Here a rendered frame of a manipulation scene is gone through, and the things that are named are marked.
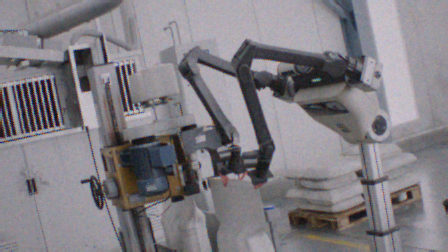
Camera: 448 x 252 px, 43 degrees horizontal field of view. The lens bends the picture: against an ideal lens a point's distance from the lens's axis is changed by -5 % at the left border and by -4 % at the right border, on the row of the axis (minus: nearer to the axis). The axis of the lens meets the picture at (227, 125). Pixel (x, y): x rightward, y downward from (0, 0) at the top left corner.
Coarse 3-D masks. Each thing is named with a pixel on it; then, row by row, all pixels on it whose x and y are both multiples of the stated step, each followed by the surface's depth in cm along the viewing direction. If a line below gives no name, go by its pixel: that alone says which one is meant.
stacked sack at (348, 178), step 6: (348, 174) 571; (354, 174) 573; (300, 180) 600; (306, 180) 588; (312, 180) 578; (318, 180) 569; (330, 180) 563; (336, 180) 564; (342, 180) 566; (348, 180) 566; (354, 180) 571; (306, 186) 590; (312, 186) 579; (318, 186) 566; (324, 186) 558; (330, 186) 559; (336, 186) 563
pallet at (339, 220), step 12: (396, 192) 592; (408, 192) 603; (420, 192) 604; (360, 204) 576; (396, 204) 592; (288, 216) 618; (300, 216) 599; (312, 216) 581; (324, 216) 564; (336, 216) 551; (348, 216) 554; (336, 228) 550
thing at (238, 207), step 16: (224, 192) 284; (240, 192) 270; (256, 192) 259; (224, 208) 290; (240, 208) 272; (256, 208) 262; (224, 224) 292; (240, 224) 275; (256, 224) 265; (224, 240) 286; (240, 240) 271; (256, 240) 268
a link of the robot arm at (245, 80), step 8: (240, 72) 220; (248, 72) 221; (240, 80) 224; (248, 80) 222; (240, 88) 229; (248, 88) 227; (248, 96) 229; (256, 96) 230; (248, 104) 230; (256, 104) 231; (248, 112) 235; (256, 112) 233; (256, 120) 234; (264, 120) 236; (256, 128) 236; (264, 128) 237; (256, 136) 240; (264, 136) 238; (264, 144) 239; (272, 144) 240; (264, 152) 241
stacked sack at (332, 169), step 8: (336, 160) 582; (344, 160) 572; (352, 160) 566; (360, 160) 566; (312, 168) 571; (320, 168) 561; (328, 168) 550; (336, 168) 552; (344, 168) 555; (352, 168) 559; (360, 168) 566; (304, 176) 578; (312, 176) 566; (320, 176) 555; (328, 176) 546; (336, 176) 552
